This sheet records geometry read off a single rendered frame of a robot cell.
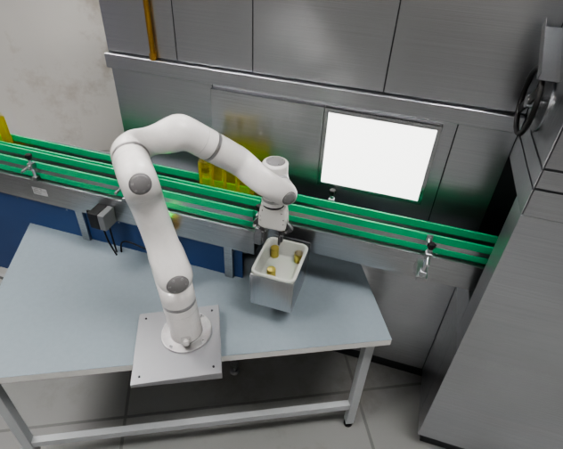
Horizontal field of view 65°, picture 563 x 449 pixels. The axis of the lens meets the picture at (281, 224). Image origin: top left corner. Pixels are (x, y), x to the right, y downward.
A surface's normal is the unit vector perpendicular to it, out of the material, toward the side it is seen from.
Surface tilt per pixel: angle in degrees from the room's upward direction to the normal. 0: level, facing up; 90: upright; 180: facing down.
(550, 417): 90
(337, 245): 90
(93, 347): 0
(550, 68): 29
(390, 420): 0
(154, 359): 4
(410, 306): 90
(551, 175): 90
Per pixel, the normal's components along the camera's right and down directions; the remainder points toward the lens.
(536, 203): -0.30, 0.58
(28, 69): 0.15, 0.62
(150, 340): -0.02, -0.77
